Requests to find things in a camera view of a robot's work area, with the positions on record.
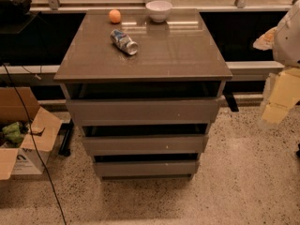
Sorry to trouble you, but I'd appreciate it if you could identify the grey top drawer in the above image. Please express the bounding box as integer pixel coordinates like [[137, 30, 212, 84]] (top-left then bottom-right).
[[66, 99, 219, 127]]

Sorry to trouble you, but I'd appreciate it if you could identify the green bag in box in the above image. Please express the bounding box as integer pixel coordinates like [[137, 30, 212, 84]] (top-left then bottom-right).
[[2, 122, 24, 147]]

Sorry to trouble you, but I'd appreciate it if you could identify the black table leg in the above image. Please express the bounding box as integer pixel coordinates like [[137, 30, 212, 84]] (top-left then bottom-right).
[[58, 120, 74, 157]]

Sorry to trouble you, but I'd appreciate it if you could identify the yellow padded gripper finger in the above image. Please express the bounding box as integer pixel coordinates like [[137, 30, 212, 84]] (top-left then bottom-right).
[[261, 67, 300, 125]]

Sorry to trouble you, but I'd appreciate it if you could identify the black object on shelf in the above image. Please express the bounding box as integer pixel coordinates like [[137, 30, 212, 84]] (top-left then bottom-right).
[[0, 0, 32, 17]]

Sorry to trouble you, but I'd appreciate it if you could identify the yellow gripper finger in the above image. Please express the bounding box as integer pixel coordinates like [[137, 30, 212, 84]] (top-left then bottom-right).
[[253, 27, 277, 51]]

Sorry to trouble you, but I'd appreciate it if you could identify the grey bottom drawer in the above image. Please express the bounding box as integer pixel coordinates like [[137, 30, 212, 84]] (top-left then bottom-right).
[[93, 160, 200, 177]]

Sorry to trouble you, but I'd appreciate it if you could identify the crushed blue soda can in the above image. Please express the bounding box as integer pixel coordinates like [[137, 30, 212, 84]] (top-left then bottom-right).
[[110, 29, 138, 55]]

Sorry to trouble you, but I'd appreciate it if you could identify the grey middle drawer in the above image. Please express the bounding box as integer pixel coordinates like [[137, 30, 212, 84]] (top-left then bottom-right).
[[82, 135, 208, 156]]

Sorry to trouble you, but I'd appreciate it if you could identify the black cable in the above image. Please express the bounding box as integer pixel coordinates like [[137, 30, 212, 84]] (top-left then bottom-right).
[[1, 63, 68, 225]]

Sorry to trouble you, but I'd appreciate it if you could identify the orange fruit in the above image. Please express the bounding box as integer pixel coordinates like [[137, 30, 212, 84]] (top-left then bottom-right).
[[109, 9, 121, 23]]

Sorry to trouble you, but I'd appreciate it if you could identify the grey drawer cabinet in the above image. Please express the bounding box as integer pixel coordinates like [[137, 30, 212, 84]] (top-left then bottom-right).
[[54, 9, 232, 180]]

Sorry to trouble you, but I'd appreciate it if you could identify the cardboard box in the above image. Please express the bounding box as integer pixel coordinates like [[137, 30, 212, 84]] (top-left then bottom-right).
[[0, 87, 62, 180]]

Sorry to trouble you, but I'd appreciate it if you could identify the white bowl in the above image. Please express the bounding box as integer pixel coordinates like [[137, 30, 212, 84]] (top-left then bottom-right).
[[146, 0, 173, 23]]

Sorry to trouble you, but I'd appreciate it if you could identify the grey drawer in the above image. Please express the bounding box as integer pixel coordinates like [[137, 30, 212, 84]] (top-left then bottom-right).
[[93, 160, 200, 177], [66, 99, 219, 127], [82, 135, 208, 156]]

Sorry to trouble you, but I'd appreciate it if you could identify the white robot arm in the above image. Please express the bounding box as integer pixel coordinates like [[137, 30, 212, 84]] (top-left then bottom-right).
[[253, 1, 300, 127]]

